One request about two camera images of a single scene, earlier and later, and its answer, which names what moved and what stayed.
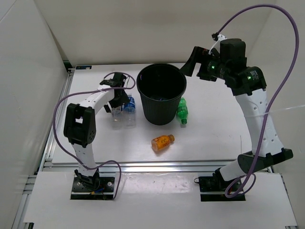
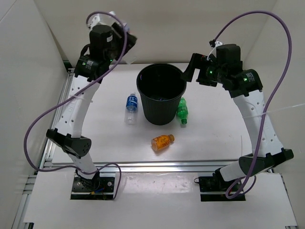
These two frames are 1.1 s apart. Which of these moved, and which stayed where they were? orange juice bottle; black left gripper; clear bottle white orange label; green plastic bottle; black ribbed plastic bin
Moved: black left gripper; clear bottle white orange label
Stayed: orange juice bottle; black ribbed plastic bin; green plastic bottle
